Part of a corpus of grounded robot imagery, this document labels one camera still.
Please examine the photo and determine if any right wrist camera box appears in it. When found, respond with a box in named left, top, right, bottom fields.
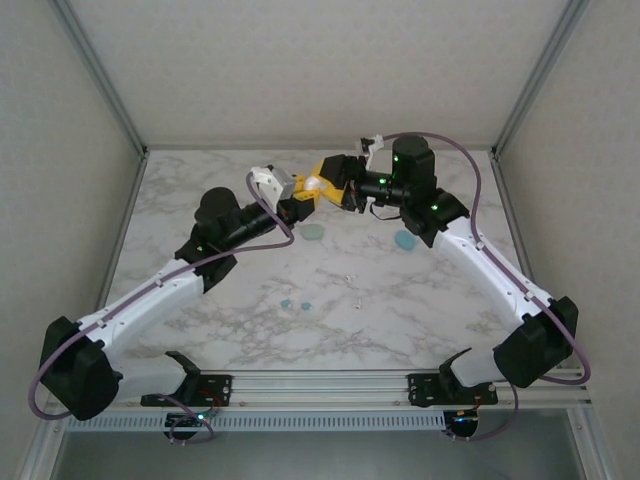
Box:
left=355, top=134, right=386, bottom=172

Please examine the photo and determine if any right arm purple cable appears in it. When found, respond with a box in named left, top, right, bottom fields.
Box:
left=372, top=130, right=592, bottom=442

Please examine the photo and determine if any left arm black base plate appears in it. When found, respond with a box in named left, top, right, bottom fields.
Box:
left=140, top=373, right=234, bottom=407

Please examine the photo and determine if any grey slotted cable duct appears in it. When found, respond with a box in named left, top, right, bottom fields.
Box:
left=64, top=412, right=446, bottom=432

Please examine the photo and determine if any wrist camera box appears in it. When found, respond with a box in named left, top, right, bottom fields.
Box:
left=355, top=134, right=386, bottom=172
left=248, top=163, right=297, bottom=207

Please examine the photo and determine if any aluminium table rear rail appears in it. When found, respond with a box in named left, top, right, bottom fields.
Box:
left=144, top=144, right=496, bottom=153

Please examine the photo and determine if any aluminium frame post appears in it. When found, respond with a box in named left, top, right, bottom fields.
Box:
left=489, top=0, right=591, bottom=159
left=52, top=0, right=150, bottom=156

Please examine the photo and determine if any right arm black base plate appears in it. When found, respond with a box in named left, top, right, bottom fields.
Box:
left=407, top=372, right=500, bottom=406

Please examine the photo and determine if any aluminium table edge rail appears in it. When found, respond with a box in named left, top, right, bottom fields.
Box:
left=489, top=152, right=560, bottom=369
left=77, top=149, right=151, bottom=372

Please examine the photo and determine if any aluminium mounting rail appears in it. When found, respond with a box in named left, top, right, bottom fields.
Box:
left=47, top=368, right=594, bottom=411

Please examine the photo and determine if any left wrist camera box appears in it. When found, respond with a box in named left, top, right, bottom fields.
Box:
left=248, top=163, right=297, bottom=207

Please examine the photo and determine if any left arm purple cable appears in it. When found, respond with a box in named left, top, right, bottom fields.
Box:
left=28, top=172, right=296, bottom=446

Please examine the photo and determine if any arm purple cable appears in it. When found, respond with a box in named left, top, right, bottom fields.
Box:
left=372, top=130, right=592, bottom=442
left=28, top=172, right=296, bottom=446

